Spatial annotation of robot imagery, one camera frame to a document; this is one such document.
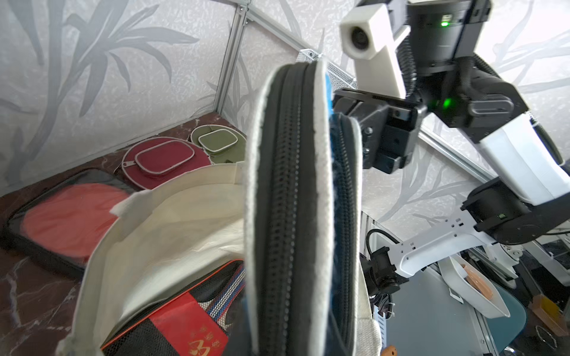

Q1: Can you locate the blue paddle case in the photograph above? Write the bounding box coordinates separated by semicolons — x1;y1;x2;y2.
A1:
244;62;362;355

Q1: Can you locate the maroon paddle case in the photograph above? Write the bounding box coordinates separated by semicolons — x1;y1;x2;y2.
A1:
120;136;212;190

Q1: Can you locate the olive green paddle case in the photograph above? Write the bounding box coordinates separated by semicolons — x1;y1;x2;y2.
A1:
189;125;246;164

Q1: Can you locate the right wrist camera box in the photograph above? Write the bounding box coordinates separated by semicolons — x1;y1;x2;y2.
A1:
339;1;411;99

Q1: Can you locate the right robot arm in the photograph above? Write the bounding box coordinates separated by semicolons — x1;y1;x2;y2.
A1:
332;1;569;301

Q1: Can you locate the clear case red paddle set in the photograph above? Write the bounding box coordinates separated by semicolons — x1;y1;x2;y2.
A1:
1;169;136;280

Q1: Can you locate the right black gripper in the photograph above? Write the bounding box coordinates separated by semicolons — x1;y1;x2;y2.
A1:
333;1;528;174

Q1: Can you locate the cream canvas tote bag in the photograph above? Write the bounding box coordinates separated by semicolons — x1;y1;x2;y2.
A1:
56;163;382;355

